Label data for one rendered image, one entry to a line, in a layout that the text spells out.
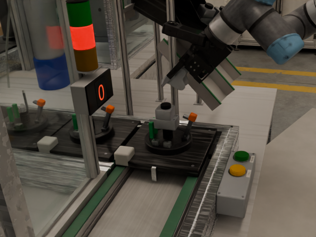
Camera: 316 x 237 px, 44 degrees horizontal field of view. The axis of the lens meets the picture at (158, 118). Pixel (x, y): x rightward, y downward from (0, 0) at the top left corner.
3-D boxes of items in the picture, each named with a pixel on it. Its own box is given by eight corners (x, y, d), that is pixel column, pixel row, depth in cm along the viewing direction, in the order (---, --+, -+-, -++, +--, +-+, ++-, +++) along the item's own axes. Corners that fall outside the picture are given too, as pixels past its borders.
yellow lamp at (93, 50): (102, 65, 91) (99, 44, 89) (91, 72, 87) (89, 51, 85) (83, 64, 93) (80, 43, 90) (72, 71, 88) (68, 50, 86)
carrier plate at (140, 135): (217, 134, 122) (217, 128, 121) (198, 177, 102) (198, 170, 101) (145, 126, 129) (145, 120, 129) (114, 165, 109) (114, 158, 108)
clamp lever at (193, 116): (189, 135, 112) (198, 114, 108) (187, 138, 111) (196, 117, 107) (177, 130, 113) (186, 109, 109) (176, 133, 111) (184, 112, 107)
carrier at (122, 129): (141, 125, 130) (138, 90, 124) (109, 164, 110) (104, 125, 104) (77, 118, 138) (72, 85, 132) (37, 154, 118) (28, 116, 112)
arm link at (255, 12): (275, 1, 83) (248, -28, 85) (238, 37, 89) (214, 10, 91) (283, 1, 90) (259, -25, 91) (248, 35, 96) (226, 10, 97)
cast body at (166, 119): (179, 123, 113) (178, 101, 110) (175, 130, 109) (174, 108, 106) (152, 121, 116) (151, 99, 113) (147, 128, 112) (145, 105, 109)
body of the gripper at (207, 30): (197, 86, 99) (230, 54, 93) (172, 62, 99) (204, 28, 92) (204, 75, 106) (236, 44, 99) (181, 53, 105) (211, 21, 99)
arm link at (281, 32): (317, 37, 90) (285, 2, 92) (299, 49, 83) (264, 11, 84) (292, 59, 96) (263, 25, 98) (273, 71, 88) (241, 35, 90)
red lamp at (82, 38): (99, 43, 89) (96, 22, 87) (89, 50, 85) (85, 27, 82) (80, 43, 90) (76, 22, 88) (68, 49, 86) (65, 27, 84)
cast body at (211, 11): (205, 19, 141) (213, 2, 137) (212, 26, 138) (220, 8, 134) (186, 18, 136) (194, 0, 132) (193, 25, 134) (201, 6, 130)
